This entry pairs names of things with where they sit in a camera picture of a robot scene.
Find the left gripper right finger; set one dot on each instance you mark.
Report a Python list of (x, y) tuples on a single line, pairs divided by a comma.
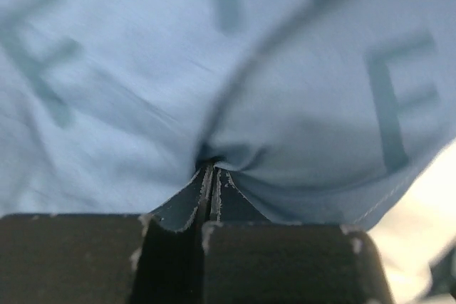
[(248, 259)]

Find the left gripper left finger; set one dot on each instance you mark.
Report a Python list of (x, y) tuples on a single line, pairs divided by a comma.
[(107, 258)]

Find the blue cartoon mouse pillowcase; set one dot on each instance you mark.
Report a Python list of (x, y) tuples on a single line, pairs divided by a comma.
[(321, 110)]

